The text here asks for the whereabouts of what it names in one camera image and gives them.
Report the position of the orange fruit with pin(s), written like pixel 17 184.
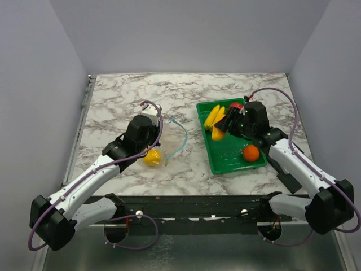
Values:
pixel 251 153

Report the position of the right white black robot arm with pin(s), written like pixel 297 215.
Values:
pixel 330 202

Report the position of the aluminium frame rail left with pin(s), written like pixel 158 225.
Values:
pixel 85 105

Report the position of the black digital scale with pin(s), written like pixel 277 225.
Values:
pixel 286 178

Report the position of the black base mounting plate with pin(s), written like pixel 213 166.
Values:
pixel 194 215

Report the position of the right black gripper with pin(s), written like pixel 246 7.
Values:
pixel 223 125

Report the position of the green plastic tray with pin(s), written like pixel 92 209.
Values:
pixel 225 156

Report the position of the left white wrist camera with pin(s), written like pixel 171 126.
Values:
pixel 152 113

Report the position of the yellow banana bunch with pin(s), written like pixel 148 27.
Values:
pixel 216 114

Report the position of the clear zip bag teal zipper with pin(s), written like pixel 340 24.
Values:
pixel 172 141

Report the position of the red apple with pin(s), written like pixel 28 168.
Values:
pixel 235 105

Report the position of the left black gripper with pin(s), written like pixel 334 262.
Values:
pixel 156 130

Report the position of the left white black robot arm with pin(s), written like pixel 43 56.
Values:
pixel 56 218

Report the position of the yellow lemon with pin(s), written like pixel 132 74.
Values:
pixel 153 158

